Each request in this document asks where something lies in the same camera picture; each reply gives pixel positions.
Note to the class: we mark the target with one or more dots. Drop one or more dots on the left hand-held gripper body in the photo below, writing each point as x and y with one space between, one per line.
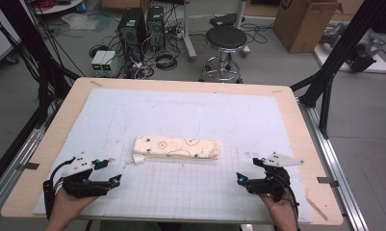
81 184

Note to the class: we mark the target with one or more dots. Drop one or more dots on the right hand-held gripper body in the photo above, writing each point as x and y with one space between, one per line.
270 183

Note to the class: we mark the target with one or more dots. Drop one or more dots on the cream patterned cloth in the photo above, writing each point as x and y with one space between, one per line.
174 147

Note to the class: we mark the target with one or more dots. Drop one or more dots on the person's left hand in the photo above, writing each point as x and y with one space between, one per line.
68 205

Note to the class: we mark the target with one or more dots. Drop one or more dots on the person's right hand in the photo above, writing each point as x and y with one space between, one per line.
278 207

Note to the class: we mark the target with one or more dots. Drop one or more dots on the thin wooden stick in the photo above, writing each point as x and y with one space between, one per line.
316 208

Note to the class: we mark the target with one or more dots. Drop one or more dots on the grey tape strip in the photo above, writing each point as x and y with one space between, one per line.
328 181
28 166

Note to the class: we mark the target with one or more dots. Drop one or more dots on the white grid mat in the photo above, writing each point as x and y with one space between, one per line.
181 109

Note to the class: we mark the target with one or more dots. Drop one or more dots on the white power supply box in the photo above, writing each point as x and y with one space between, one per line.
109 61
97 61

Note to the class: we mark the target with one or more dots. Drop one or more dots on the black round stool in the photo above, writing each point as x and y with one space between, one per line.
226 38

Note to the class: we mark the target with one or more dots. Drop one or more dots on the black computer tower green label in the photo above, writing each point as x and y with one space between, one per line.
131 30

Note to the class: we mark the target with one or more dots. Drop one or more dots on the cardboard box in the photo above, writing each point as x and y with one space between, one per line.
303 25

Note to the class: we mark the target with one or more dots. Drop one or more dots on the white board with dark devices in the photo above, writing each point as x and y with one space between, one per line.
360 57

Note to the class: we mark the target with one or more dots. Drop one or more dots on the clear plastic bag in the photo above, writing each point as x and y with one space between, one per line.
76 20

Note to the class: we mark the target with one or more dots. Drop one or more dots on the white desk leg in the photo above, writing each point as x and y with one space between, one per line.
188 32

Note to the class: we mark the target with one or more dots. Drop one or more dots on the aluminium rail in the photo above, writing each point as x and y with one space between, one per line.
335 160
17 160

